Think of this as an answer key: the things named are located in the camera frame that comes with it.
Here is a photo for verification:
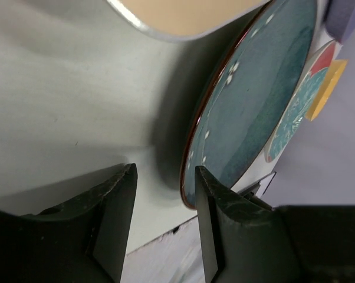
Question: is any beige square panda plate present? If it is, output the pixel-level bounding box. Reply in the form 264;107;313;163
107;0;267;42

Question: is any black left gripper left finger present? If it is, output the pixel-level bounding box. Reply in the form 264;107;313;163
0;163;137;282

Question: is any red and teal round plate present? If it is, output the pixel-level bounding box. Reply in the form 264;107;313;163
264;40;337;163

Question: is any purple square panda plate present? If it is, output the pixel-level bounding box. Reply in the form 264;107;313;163
324;0;355;44

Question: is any yellow square panda plate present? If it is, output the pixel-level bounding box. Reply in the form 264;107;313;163
305;60;348;121

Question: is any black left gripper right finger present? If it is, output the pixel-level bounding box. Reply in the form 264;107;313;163
195;166;355;282

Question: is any dark teal floral plate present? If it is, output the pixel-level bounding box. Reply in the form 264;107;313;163
180;1;317;209

